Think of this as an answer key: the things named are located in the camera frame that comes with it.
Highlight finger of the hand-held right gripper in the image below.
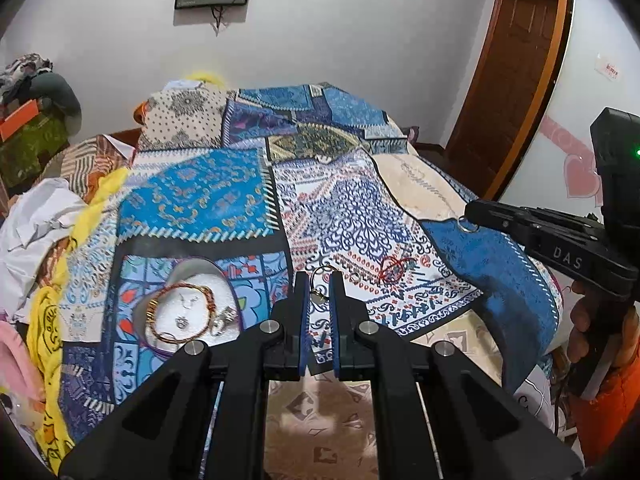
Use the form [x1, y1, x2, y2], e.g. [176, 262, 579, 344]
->
[487, 217, 557, 261]
[464, 199, 596, 233]

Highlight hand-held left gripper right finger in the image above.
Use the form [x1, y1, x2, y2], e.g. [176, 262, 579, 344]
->
[329, 271, 585, 480]

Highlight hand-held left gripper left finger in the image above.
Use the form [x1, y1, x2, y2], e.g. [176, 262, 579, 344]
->
[59, 271, 311, 480]

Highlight silver hoop earring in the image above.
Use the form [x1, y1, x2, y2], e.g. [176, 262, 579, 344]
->
[309, 266, 334, 306]

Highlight silver earrings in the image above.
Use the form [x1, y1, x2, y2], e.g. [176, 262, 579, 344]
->
[207, 305, 239, 336]

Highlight heart-shaped purple tin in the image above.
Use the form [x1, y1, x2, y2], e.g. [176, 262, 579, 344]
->
[134, 258, 246, 361]

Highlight silver pendant necklace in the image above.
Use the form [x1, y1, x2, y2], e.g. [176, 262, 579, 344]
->
[172, 294, 199, 332]

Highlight brown beaded bracelet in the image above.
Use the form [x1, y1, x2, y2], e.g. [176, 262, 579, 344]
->
[146, 283, 218, 347]

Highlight person's right forearm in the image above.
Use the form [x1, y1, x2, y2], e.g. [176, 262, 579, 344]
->
[570, 360, 640, 467]

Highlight person's right hand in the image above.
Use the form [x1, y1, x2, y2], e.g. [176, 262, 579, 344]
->
[569, 280, 640, 378]

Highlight red and white door sticker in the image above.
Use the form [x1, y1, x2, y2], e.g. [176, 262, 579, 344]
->
[595, 52, 624, 81]

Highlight brown wooden door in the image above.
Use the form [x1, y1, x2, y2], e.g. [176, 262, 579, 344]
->
[445, 0, 563, 188]

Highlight white plastic bag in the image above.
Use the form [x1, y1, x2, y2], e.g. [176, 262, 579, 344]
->
[514, 364, 557, 422]

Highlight patchwork blue patterned blanket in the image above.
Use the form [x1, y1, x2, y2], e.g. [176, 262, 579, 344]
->
[55, 82, 566, 480]

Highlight white sliding door with hearts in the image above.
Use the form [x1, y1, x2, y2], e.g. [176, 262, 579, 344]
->
[500, 0, 640, 221]

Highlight yellow printed cloth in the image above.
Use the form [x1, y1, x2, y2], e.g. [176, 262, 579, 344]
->
[27, 167, 132, 476]

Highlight orange striped bedsheet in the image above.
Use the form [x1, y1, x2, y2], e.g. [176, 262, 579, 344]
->
[55, 134, 136, 202]

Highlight yellow plastic item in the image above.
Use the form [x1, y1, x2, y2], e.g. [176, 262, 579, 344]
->
[187, 69, 226, 86]

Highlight white cloth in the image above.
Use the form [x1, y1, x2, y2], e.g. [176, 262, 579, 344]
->
[0, 177, 91, 321]

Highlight orange box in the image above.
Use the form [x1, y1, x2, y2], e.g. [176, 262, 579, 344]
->
[0, 99, 41, 141]

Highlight pile of clothes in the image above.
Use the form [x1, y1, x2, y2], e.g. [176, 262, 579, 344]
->
[0, 54, 53, 92]

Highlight red string bracelet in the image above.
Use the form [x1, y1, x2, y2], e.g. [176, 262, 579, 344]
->
[377, 255, 418, 284]

